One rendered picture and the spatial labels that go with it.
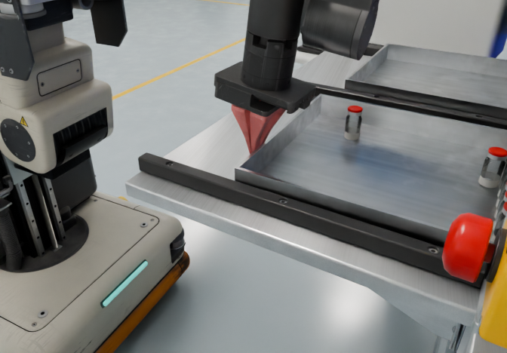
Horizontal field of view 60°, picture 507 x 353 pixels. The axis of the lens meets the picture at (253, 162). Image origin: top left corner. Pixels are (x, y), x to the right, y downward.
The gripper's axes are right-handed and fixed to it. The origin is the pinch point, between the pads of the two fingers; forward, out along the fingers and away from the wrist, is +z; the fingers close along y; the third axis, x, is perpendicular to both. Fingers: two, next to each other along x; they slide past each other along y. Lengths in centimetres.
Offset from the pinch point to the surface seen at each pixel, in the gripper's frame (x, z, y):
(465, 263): -19.7, -11.7, 23.9
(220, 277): 54, 96, -33
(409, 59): 54, 1, 6
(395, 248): -7.7, -0.9, 19.9
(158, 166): -7.9, 2.7, -8.9
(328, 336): 51, 90, 10
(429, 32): 88, 2, 4
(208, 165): -2.2, 3.9, -5.3
